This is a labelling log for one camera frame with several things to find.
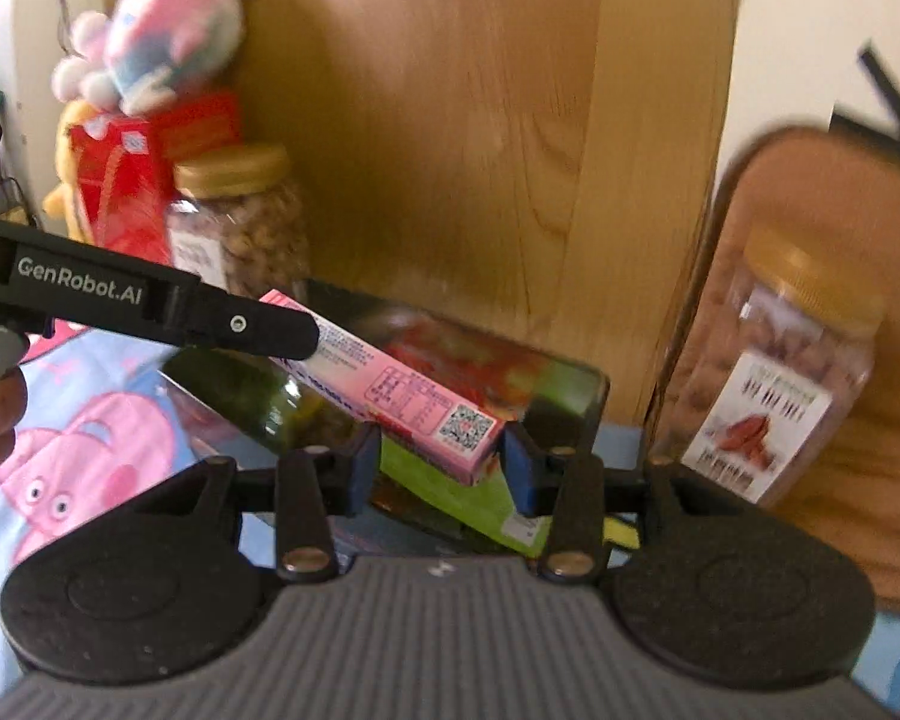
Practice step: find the printed cartoon pig blanket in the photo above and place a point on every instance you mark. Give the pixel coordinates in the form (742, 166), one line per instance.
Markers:
(105, 360)

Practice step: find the pink blue plush toy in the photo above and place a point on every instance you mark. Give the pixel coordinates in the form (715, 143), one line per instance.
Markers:
(157, 30)

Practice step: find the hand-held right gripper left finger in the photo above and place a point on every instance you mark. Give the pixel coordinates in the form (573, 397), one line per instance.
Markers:
(364, 465)

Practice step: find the cashew jar gold lid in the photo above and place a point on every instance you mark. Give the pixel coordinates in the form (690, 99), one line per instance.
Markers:
(255, 232)

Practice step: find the yellow duck plush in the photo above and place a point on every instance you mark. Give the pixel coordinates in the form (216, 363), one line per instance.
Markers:
(67, 157)

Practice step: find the black tape strip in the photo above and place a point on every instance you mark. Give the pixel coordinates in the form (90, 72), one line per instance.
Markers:
(881, 136)

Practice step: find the pink snack box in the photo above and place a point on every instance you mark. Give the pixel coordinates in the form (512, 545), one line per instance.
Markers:
(420, 405)

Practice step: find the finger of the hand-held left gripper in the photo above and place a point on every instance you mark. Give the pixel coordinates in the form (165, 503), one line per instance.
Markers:
(262, 326)

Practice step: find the green snack packet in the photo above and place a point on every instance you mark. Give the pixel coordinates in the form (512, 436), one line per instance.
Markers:
(450, 502)

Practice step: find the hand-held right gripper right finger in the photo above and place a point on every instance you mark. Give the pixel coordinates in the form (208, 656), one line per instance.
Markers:
(521, 476)

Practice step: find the red gift box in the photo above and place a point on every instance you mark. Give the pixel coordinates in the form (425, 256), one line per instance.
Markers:
(120, 187)

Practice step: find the brown seat cushion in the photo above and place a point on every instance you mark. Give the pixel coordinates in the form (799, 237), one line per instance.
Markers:
(832, 187)

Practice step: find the pecan jar gold lid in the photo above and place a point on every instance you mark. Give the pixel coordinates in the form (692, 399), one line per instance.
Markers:
(780, 390)

